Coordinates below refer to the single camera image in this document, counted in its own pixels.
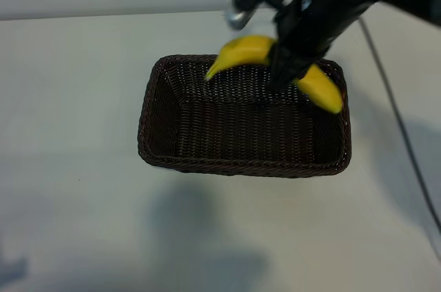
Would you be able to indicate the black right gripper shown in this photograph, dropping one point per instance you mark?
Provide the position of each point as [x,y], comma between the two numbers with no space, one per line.
[320,13]

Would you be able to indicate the yellow banana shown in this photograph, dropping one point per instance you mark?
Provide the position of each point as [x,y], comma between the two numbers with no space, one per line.
[248,51]

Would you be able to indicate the dark brown wicker basket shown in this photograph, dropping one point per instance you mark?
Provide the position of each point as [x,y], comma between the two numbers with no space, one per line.
[241,133]

